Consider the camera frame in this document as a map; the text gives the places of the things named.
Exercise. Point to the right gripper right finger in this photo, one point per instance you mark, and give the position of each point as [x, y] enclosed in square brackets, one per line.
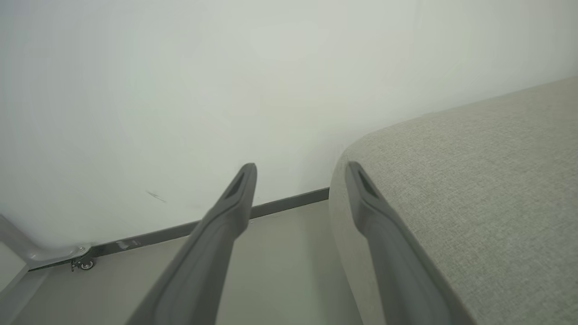
[397, 271]

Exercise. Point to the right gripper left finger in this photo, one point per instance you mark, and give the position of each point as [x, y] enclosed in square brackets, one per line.
[198, 271]

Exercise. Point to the dark baseboard strip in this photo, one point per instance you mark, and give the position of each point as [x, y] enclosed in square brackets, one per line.
[289, 203]

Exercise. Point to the small black caster wheel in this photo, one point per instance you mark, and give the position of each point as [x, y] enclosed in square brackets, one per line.
[86, 265]

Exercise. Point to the grey fabric sofa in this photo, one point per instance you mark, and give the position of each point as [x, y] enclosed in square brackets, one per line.
[474, 180]

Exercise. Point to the white partition panel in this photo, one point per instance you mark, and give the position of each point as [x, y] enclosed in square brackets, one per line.
[9, 266]

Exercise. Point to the grey metal frame tube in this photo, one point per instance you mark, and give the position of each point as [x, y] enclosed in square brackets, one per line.
[45, 257]

